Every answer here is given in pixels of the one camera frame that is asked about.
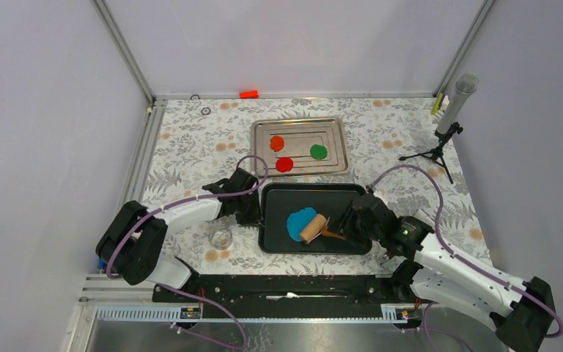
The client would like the green dough disc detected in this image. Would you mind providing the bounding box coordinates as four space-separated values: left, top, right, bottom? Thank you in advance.
309 144 328 160

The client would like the silver metal tray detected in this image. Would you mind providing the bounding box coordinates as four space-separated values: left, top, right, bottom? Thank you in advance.
251 117 351 177

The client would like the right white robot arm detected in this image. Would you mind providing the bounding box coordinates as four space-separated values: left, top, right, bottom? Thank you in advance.
333 194 556 351

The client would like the red dough disc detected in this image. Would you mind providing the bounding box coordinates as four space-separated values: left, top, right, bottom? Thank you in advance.
275 157 294 173

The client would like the black plastic tray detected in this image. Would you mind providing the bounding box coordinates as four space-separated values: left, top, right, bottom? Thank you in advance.
259 183 372 255

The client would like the yellow marker pen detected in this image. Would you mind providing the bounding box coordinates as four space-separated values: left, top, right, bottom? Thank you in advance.
430 93 444 115

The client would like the orange block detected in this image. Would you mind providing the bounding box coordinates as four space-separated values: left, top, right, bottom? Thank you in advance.
239 90 260 99

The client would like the small glass bowl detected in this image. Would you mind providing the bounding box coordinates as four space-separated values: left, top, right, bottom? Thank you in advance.
208 228 233 251

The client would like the blue dough piece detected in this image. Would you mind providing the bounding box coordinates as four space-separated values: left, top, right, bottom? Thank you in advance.
286 207 317 242

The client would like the orange dough disc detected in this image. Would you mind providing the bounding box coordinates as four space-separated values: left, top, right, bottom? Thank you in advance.
269 135 285 153

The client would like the wooden dough roller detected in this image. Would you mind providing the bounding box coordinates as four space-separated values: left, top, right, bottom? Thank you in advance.
299 214 345 244

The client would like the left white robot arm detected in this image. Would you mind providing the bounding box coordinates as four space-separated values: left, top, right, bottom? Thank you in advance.
95 168 262 301

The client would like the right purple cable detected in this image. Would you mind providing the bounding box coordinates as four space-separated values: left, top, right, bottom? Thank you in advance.
367 164 563 352

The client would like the grey microphone on tripod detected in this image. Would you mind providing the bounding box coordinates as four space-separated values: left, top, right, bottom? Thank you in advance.
398 73 479 184

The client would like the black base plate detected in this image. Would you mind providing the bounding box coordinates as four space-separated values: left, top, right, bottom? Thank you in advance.
152 274 420 320

